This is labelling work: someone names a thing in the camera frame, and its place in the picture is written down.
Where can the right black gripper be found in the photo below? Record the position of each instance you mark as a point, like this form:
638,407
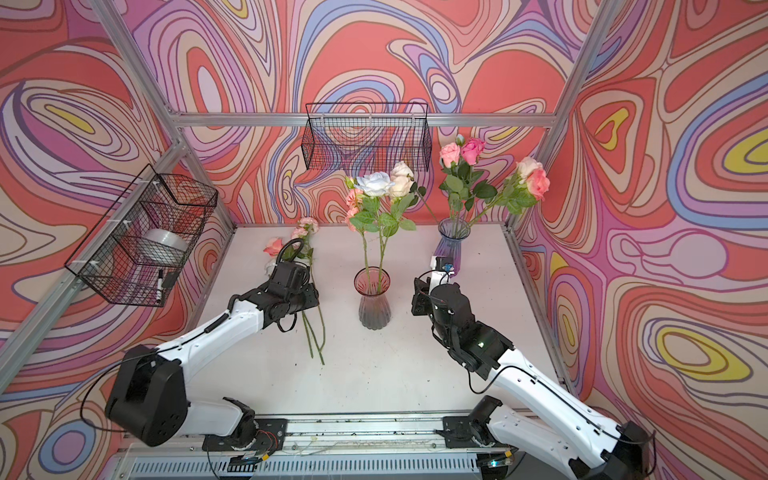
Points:
420,300

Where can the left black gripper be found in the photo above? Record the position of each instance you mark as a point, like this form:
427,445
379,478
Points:
312,295

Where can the red glass vase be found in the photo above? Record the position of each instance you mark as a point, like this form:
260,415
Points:
372,300

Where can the purple glass vase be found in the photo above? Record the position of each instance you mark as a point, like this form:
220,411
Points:
452,233

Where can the cream rose stem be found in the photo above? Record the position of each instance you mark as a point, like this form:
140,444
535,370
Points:
526,165
391,219

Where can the pale blue rose stem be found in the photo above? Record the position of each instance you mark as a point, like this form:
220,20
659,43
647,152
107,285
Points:
366,214

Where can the coral pink rose stem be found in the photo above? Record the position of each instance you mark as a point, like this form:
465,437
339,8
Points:
518,193

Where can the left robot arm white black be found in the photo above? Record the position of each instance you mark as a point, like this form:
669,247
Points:
151,397

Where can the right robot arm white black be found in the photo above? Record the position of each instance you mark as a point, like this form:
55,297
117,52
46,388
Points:
523,408

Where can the pale pink flower bunch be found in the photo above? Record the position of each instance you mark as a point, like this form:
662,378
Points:
306,229

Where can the black marker pen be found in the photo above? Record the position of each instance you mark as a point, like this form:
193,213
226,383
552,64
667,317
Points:
159,287

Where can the silver tape roll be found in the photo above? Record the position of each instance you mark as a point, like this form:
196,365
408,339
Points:
162,248

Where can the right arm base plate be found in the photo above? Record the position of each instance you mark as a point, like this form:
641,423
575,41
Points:
461,432

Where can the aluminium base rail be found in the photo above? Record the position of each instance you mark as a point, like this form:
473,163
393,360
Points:
360,433

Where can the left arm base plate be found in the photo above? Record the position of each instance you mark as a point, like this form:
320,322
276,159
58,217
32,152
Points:
260,435

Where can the back black wire basket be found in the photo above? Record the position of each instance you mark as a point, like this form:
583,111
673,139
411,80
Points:
360,138

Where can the black wire basket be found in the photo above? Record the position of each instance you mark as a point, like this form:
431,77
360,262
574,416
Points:
360,138
160,218

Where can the left black wire basket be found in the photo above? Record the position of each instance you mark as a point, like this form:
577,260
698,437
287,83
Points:
160,218

